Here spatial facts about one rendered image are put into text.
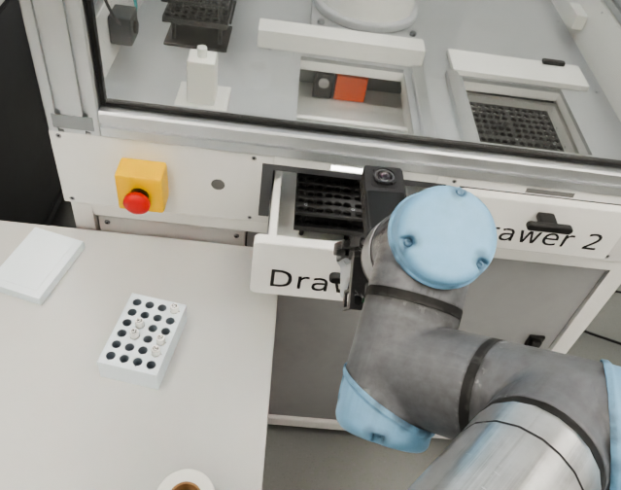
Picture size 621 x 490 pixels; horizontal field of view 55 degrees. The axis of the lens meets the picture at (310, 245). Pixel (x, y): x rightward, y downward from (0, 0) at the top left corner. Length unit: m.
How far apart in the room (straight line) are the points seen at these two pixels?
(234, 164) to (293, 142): 0.10
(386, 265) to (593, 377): 0.16
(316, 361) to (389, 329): 0.95
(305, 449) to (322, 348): 0.42
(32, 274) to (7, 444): 0.27
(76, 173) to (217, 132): 0.25
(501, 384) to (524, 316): 0.91
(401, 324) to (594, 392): 0.13
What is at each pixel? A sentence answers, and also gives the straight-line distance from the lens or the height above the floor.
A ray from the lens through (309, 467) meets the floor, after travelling 1.67.
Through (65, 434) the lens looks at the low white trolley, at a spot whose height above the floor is 0.76.
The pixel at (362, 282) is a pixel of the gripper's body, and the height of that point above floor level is 1.05.
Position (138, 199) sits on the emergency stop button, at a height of 0.89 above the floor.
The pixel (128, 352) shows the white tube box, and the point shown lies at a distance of 0.87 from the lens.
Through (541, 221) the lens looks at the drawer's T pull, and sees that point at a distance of 1.02.
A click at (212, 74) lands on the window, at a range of 0.88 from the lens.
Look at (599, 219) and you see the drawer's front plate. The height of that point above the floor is 0.91.
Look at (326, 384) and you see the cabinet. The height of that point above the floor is 0.27.
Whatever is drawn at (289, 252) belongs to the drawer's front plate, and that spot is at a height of 0.91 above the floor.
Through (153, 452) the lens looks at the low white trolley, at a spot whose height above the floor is 0.76.
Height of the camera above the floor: 1.52
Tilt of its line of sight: 46 degrees down
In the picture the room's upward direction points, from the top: 10 degrees clockwise
